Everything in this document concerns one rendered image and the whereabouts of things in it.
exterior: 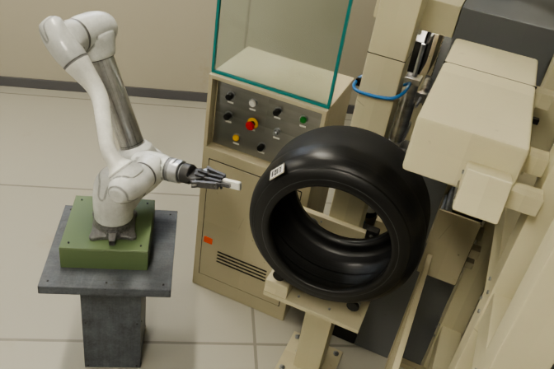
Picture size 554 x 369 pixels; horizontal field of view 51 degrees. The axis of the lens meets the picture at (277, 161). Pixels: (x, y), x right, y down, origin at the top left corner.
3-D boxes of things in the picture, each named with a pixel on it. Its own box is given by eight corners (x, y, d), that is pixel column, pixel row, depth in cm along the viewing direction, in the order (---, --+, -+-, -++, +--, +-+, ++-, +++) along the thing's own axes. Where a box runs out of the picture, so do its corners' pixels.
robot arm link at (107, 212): (84, 218, 232) (82, 173, 220) (113, 195, 246) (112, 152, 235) (118, 233, 227) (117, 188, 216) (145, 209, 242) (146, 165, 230)
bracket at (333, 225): (298, 224, 241) (302, 205, 236) (391, 259, 231) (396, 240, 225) (295, 228, 238) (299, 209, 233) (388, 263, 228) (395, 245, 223)
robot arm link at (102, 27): (121, 201, 246) (151, 176, 263) (151, 201, 238) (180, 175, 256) (51, 21, 217) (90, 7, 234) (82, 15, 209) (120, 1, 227)
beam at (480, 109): (440, 80, 188) (454, 35, 179) (521, 103, 181) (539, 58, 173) (398, 169, 139) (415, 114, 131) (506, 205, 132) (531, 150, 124)
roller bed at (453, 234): (426, 240, 235) (448, 181, 219) (462, 254, 232) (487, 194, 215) (416, 271, 220) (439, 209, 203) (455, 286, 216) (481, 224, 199)
